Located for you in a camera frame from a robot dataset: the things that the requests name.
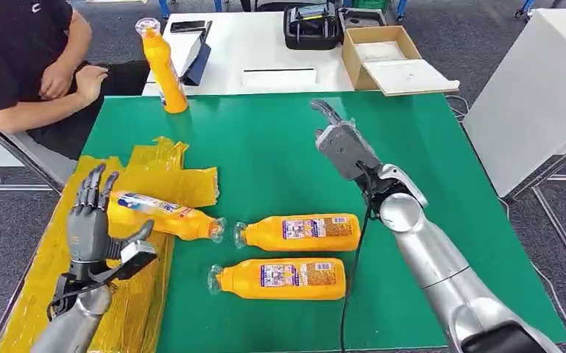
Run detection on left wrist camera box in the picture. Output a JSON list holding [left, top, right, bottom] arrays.
[[116, 238, 158, 282]]

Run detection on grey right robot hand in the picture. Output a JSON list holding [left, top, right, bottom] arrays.
[[311, 99, 361, 140]]

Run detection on large white panel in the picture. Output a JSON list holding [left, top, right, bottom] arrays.
[[463, 8, 566, 199]]

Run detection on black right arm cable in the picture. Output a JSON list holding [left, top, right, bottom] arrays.
[[339, 160, 376, 353]]

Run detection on grey metal frame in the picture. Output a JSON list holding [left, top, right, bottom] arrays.
[[502, 134, 566, 293]]

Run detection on person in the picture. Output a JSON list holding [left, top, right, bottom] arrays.
[[0, 0, 151, 162]]

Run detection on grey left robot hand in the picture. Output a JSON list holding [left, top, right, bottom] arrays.
[[66, 163, 156, 277]]

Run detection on orange drink bottle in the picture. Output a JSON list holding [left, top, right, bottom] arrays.
[[108, 190, 227, 243], [135, 18, 189, 115], [233, 213, 362, 253], [208, 258, 347, 302]]

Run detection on grey plastic tray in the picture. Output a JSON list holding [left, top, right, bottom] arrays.
[[339, 8, 389, 30]]

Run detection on white packing sheet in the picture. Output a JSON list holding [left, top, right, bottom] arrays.
[[354, 41, 408, 63]]

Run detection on flat white box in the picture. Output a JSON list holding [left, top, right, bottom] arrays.
[[241, 67, 318, 92]]

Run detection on person's right hand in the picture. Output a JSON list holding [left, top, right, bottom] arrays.
[[75, 65, 109, 106]]

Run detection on white table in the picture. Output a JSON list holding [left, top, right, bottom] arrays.
[[141, 10, 396, 97]]

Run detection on green crate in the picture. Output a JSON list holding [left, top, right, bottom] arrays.
[[351, 0, 391, 11]]

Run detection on black phone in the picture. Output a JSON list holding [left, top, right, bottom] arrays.
[[169, 20, 207, 34]]

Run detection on grey metal bench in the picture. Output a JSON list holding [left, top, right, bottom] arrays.
[[0, 116, 78, 193]]

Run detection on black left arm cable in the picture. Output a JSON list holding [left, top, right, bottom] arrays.
[[46, 282, 116, 323]]

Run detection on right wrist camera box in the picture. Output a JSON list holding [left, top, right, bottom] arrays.
[[317, 125, 382, 182]]

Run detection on person's left hand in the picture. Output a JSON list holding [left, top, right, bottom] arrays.
[[40, 60, 77, 101]]

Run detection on tablet in dark case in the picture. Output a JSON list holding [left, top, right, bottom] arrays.
[[165, 20, 213, 88]]

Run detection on black device case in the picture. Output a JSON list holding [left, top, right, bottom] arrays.
[[283, 4, 344, 51]]

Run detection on open cardboard box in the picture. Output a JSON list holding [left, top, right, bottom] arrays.
[[341, 25, 422, 92]]

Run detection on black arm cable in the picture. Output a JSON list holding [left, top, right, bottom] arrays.
[[339, 160, 376, 353], [46, 282, 116, 323]]

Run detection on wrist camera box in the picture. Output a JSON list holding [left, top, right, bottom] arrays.
[[317, 125, 382, 182], [116, 238, 158, 282]]

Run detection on green table mat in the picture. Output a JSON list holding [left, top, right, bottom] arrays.
[[81, 92, 566, 353]]

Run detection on white foam board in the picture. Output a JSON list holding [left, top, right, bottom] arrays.
[[363, 59, 461, 97]]

